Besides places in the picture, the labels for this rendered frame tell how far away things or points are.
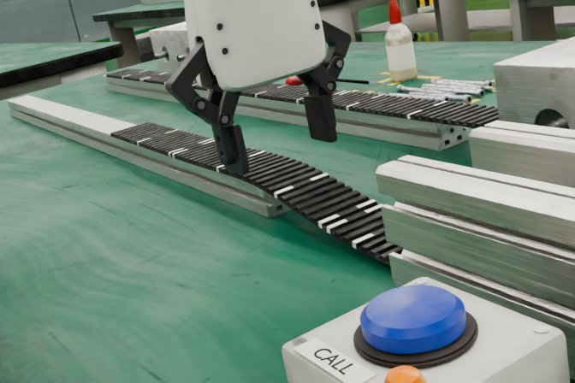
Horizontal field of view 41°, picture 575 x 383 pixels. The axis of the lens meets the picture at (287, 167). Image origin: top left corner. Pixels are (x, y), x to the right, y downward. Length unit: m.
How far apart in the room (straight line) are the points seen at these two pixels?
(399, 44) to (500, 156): 0.62
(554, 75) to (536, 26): 1.89
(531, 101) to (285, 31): 0.19
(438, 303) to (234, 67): 0.32
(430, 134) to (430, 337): 0.48
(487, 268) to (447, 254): 0.03
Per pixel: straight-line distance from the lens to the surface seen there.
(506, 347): 0.30
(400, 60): 1.07
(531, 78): 0.59
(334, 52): 0.64
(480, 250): 0.39
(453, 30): 3.52
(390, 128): 0.79
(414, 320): 0.29
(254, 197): 0.66
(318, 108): 0.63
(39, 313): 0.57
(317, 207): 0.57
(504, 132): 0.46
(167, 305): 0.52
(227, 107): 0.58
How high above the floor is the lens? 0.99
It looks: 16 degrees down
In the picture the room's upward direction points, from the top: 11 degrees counter-clockwise
